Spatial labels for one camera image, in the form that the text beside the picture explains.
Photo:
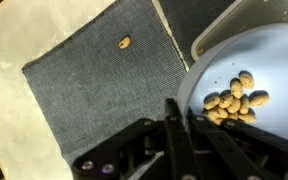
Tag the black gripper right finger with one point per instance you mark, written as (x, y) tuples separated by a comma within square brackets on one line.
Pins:
[(224, 146)]

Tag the dark blue cloth mat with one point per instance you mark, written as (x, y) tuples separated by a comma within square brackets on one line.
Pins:
[(100, 83), (190, 20)]

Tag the clear plastic container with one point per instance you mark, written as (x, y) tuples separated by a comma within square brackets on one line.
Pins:
[(260, 15)]

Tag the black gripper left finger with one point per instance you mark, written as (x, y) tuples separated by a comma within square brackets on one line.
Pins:
[(134, 140)]

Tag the heap of speckled nuts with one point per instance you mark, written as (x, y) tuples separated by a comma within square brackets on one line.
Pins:
[(234, 100)]

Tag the blue bowl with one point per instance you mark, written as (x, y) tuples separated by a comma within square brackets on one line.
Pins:
[(270, 56)]

